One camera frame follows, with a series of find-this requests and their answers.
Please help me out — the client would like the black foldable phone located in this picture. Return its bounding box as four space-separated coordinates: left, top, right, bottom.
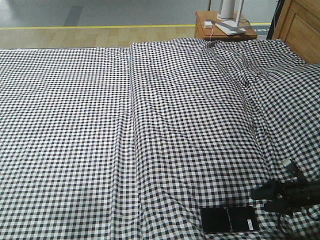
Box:
200 206 260 234

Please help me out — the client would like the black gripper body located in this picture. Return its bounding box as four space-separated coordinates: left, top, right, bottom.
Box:
283 160 320 218

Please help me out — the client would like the wooden headboard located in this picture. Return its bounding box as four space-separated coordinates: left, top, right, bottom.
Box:
272 0 320 64

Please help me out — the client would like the wooden nightstand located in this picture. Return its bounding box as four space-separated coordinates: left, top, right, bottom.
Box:
194 10 258 41

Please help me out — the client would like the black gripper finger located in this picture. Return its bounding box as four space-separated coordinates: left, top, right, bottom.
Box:
263 199 293 216
250 180 284 201

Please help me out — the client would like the white charger adapter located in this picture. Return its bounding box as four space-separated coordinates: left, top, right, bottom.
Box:
203 21 213 29

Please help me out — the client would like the white cylindrical speaker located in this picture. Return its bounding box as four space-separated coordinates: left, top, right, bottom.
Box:
217 0 236 21

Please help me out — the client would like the black white checkered bedsheet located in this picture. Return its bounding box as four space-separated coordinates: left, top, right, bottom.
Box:
0 38 320 240

